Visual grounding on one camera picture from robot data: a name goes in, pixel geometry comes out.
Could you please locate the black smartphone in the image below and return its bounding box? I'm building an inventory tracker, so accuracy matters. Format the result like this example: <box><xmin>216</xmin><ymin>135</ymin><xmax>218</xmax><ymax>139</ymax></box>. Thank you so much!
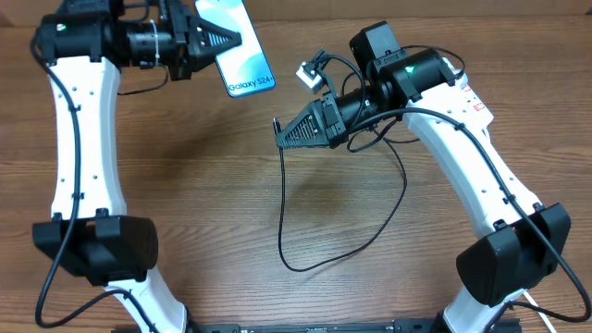
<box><xmin>195</xmin><ymin>0</ymin><xmax>276</xmax><ymax>98</ymax></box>

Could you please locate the black USB charging cable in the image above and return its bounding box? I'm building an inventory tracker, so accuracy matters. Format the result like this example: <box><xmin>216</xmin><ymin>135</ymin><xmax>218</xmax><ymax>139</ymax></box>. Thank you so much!
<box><xmin>272</xmin><ymin>44</ymin><xmax>466</xmax><ymax>273</ymax></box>

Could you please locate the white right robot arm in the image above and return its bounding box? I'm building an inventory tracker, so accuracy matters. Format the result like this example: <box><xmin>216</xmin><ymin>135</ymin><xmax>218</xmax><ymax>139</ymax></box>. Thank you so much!
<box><xmin>275</xmin><ymin>45</ymin><xmax>571</xmax><ymax>332</ymax></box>

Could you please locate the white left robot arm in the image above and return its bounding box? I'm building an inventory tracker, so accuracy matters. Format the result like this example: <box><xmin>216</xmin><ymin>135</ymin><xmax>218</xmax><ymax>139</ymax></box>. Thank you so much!
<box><xmin>30</xmin><ymin>0</ymin><xmax>241</xmax><ymax>332</ymax></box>

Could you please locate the white power strip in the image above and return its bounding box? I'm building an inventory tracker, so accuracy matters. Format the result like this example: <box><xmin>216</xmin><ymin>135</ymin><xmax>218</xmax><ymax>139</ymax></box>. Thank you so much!
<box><xmin>438</xmin><ymin>73</ymin><xmax>494</xmax><ymax>137</ymax></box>

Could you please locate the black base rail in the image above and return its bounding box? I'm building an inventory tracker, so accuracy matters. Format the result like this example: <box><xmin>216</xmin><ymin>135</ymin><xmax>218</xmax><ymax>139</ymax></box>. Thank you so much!
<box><xmin>110</xmin><ymin>316</ymin><xmax>524</xmax><ymax>333</ymax></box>

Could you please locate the white power strip cord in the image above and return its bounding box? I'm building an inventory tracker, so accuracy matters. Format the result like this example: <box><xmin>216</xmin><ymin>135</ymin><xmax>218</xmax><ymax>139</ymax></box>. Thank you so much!
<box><xmin>480</xmin><ymin>128</ymin><xmax>559</xmax><ymax>333</ymax></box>

